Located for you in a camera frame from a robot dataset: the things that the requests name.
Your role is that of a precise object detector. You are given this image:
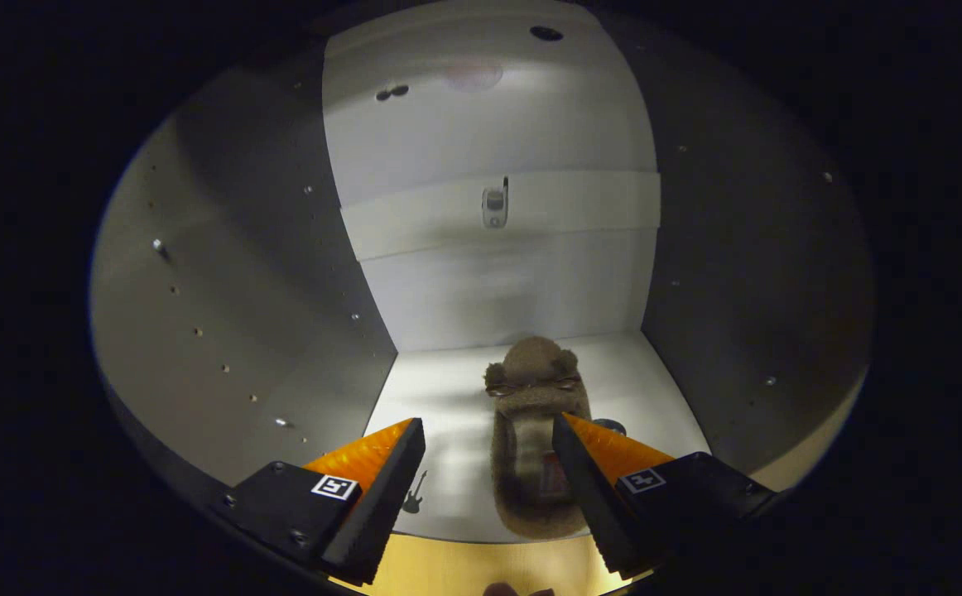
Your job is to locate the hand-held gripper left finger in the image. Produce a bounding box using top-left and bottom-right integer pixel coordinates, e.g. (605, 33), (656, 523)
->
(212, 417), (426, 586)

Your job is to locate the brown fuzzy shoe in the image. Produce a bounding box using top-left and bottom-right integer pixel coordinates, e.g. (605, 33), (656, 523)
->
(483, 335), (594, 541)

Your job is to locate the grey shoe cabinet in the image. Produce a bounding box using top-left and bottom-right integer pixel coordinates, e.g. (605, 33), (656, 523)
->
(88, 0), (875, 547)

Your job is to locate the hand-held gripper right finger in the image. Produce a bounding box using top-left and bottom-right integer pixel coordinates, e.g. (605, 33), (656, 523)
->
(551, 412), (780, 580)

